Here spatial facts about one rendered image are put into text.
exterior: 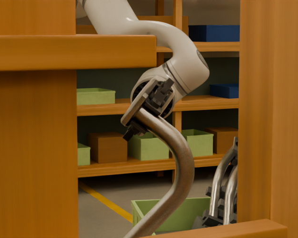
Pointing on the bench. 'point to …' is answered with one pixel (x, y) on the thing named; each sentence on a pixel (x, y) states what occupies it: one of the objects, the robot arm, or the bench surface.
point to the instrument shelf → (71, 52)
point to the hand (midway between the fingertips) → (145, 115)
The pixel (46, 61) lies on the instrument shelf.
